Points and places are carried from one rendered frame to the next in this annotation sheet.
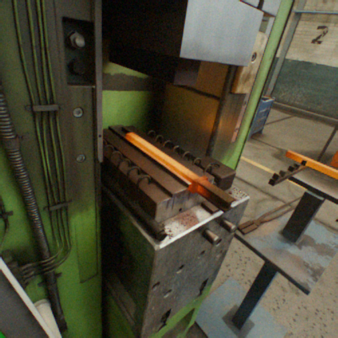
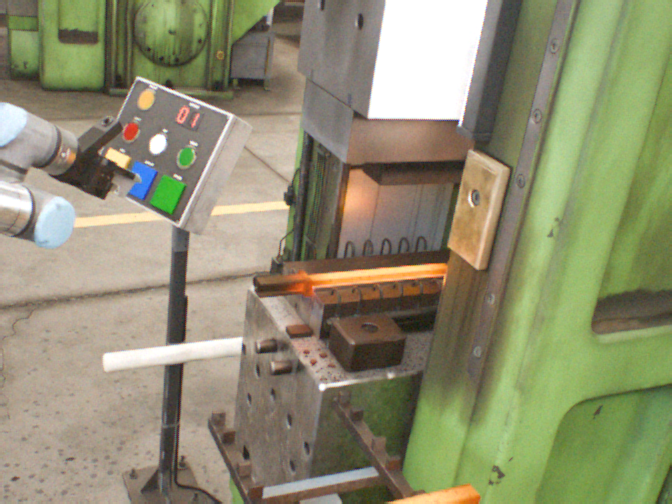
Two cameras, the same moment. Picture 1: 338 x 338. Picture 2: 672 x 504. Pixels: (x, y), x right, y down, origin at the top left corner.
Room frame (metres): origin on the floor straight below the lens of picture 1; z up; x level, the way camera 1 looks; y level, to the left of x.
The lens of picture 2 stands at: (0.94, -1.41, 1.72)
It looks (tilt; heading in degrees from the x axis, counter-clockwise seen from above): 25 degrees down; 107
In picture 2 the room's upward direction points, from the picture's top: 9 degrees clockwise
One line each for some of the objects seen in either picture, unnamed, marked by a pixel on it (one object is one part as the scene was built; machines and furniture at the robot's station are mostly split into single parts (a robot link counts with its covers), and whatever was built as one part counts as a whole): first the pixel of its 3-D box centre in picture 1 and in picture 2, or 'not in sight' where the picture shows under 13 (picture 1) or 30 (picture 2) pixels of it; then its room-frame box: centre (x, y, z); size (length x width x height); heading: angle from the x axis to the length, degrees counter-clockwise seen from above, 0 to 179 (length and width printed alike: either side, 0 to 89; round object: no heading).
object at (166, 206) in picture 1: (140, 161); (392, 285); (0.60, 0.11, 0.96); 0.42 x 0.20 x 0.09; 46
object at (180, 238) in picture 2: not in sight; (174, 335); (0.00, 0.28, 0.54); 0.04 x 0.04 x 1.08; 46
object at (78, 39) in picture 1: (78, 54); not in sight; (0.42, 0.20, 1.24); 0.03 x 0.03 x 0.07; 46
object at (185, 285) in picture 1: (145, 217); (388, 404); (0.65, 0.08, 0.69); 0.56 x 0.38 x 0.45; 46
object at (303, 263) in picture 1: (290, 237); not in sight; (0.69, -0.51, 0.70); 0.40 x 0.30 x 0.02; 135
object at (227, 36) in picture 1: (153, 24); (424, 119); (0.60, 0.11, 1.32); 0.42 x 0.20 x 0.10; 46
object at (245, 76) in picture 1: (249, 64); (477, 209); (0.78, -0.17, 1.27); 0.09 x 0.02 x 0.17; 136
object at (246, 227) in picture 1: (282, 210); not in sight; (0.84, -0.53, 0.71); 0.60 x 0.04 x 0.01; 130
